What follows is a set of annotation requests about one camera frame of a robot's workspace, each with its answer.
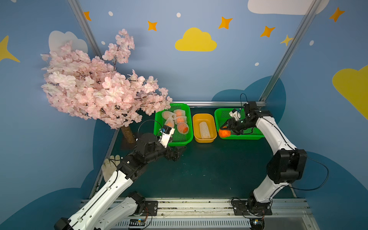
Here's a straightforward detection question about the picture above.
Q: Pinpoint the netted orange with opening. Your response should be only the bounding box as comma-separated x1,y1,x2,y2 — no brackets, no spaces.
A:
177,122,189,135

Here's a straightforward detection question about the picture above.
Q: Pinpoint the netted orange back right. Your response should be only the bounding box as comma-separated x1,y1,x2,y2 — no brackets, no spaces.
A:
173,109,186,117

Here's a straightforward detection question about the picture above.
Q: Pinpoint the right small circuit board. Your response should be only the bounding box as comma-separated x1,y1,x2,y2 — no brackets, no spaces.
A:
250,219,265,230

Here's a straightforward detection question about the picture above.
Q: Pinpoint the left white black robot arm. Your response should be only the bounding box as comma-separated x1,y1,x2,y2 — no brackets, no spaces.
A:
54,131,186,230

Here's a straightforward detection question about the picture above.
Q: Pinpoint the peeled bare orange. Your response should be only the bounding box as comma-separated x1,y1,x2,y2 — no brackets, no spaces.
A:
218,129,232,139

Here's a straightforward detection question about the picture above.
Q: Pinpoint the green plastic basket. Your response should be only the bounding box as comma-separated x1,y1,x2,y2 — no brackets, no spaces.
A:
153,103,194,147
214,108,264,140

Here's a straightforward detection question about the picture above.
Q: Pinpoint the netted orange back left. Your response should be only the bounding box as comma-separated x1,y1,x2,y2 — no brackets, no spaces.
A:
162,111,176,120

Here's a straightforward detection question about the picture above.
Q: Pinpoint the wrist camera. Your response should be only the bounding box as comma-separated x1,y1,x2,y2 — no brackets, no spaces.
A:
229,109,241,121
159,125,175,148

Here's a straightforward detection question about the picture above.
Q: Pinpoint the white foam net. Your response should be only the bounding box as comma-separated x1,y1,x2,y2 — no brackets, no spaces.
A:
199,121,211,139

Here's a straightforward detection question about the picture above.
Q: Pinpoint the aluminium mounting rail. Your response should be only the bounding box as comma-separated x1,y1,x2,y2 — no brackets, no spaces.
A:
110,198,319,230

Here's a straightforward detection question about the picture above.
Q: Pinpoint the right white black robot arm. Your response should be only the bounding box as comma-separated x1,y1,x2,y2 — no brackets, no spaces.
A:
219,102,307,216

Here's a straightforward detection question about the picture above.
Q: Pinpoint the small circuit board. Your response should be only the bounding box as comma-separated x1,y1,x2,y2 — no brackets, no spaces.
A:
250,219,265,230
127,218,149,230

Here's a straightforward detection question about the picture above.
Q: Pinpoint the netted orange middle right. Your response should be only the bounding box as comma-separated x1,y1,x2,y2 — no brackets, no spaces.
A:
174,116,187,124

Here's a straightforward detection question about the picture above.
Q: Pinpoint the right green plastic basket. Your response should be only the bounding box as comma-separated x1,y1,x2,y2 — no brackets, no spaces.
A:
214,108,264,140

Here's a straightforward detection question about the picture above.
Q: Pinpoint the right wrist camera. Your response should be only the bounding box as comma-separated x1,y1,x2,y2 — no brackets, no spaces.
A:
229,109,241,121

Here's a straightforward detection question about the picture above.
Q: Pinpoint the left green plastic basket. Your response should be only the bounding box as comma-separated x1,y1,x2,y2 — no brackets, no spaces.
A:
153,103,194,147

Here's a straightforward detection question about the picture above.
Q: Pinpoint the white work glove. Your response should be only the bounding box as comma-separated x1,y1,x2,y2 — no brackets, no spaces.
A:
101,155,121,182

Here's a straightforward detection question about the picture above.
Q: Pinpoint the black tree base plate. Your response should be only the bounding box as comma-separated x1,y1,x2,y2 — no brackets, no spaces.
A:
120,136,137,150

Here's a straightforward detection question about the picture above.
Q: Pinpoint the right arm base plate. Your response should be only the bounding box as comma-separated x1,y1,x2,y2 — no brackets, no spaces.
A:
230,199,273,217

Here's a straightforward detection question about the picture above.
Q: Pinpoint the left small circuit board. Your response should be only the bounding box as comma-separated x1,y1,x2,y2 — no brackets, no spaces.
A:
127,218,149,230

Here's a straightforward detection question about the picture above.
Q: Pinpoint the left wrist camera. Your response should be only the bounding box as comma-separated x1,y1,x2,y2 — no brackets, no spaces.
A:
159,125,175,148

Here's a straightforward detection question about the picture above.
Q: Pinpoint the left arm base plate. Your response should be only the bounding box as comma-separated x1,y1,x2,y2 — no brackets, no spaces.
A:
138,200,159,216

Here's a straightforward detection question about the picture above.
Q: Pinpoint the yellow plastic tub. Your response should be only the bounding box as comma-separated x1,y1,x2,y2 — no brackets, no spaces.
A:
192,114,217,143

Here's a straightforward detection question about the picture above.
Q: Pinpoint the netted orange middle left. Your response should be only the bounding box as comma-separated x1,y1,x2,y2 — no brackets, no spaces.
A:
164,117,175,128

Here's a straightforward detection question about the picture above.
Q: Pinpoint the pink artificial blossom tree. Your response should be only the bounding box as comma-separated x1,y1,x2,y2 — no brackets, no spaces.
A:
41,30,172,129

